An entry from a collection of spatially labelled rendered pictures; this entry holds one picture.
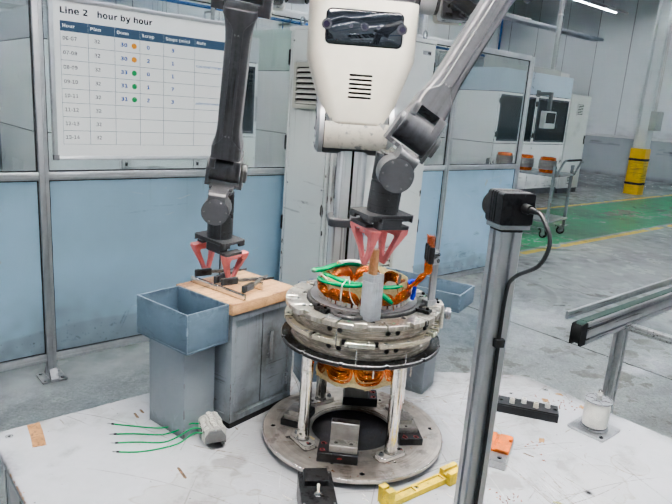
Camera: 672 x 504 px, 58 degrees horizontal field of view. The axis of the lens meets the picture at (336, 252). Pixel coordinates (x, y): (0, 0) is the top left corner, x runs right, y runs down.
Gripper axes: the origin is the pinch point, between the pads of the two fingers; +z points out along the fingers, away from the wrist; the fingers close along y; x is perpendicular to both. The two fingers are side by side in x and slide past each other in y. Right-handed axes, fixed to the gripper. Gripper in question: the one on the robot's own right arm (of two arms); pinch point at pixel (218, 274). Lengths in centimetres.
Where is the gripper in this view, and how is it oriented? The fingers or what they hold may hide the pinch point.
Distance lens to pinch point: 141.7
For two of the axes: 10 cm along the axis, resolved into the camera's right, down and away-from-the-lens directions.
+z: -1.0, 9.5, 3.1
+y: 7.7, 2.7, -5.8
